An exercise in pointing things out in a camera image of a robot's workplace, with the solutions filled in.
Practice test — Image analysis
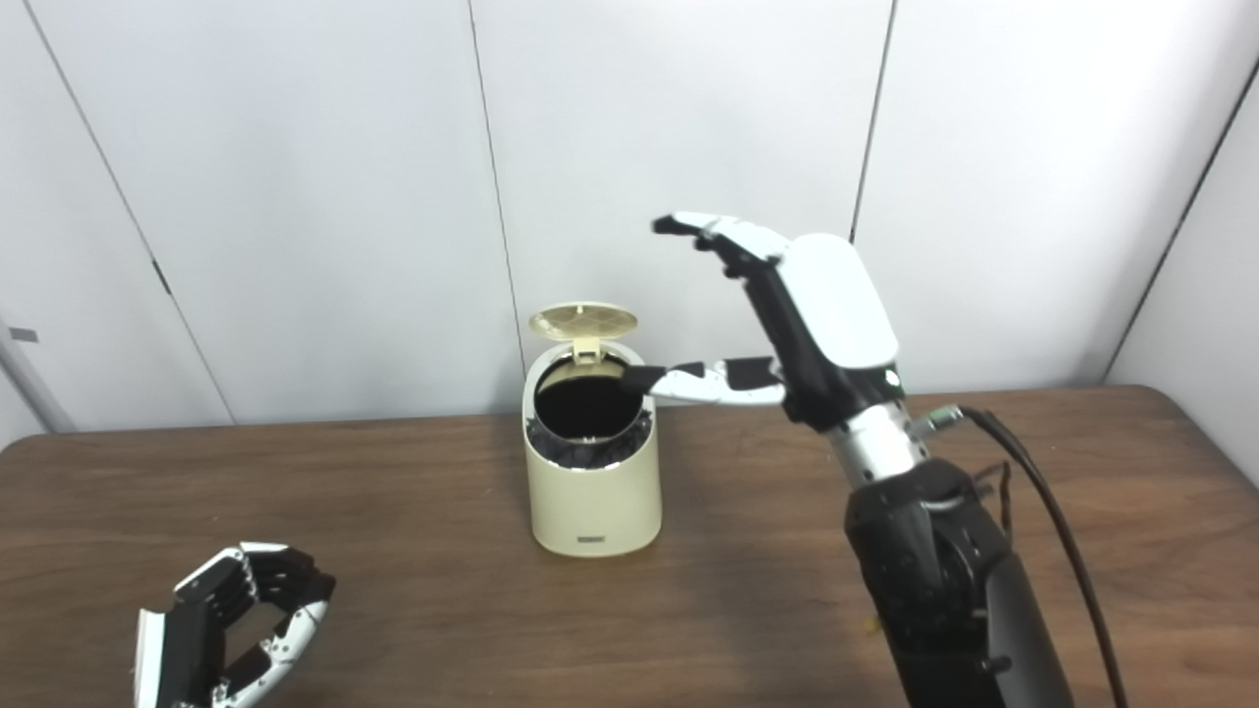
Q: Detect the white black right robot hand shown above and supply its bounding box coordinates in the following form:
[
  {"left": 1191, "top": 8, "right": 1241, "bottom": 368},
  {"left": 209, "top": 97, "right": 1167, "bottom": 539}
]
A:
[{"left": 629, "top": 211, "right": 903, "bottom": 429}]

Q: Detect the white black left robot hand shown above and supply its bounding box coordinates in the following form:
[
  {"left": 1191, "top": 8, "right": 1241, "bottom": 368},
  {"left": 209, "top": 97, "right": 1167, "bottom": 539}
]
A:
[{"left": 133, "top": 542, "right": 337, "bottom": 708}]

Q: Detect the black bin liner bag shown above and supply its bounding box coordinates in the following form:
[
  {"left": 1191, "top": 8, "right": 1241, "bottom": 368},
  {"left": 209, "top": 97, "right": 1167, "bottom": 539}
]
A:
[{"left": 531, "top": 356, "right": 655, "bottom": 471}]

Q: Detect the cream round bin lid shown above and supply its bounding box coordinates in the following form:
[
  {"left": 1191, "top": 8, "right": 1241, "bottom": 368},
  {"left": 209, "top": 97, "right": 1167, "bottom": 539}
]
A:
[{"left": 528, "top": 302, "right": 638, "bottom": 365}]

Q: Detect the gray wall corner trim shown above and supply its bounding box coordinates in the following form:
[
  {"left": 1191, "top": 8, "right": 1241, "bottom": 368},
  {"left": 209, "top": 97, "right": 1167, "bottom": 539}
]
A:
[{"left": 0, "top": 315, "right": 75, "bottom": 434}]

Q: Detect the cream-colored desktop bin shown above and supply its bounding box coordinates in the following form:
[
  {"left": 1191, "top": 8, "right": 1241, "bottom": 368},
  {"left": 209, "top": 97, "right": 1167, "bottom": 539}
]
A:
[{"left": 522, "top": 339, "right": 663, "bottom": 559}]

